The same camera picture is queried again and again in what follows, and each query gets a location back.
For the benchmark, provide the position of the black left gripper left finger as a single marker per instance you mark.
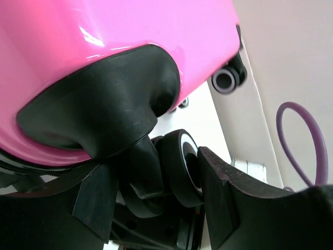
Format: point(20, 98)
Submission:
point(73, 211)

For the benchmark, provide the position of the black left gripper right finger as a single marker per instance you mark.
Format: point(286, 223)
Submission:
point(245, 213)

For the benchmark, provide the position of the pink hard-shell suitcase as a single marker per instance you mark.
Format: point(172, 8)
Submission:
point(86, 81)

